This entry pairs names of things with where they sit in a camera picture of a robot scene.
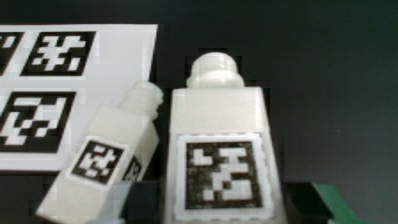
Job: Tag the white sheet with tags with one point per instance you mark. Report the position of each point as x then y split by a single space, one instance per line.
70 66

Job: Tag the white table leg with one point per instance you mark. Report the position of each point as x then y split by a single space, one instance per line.
222 187
112 157

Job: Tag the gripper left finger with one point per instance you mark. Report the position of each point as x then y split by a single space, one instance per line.
109 216

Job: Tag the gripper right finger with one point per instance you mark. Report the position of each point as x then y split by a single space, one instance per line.
331 208

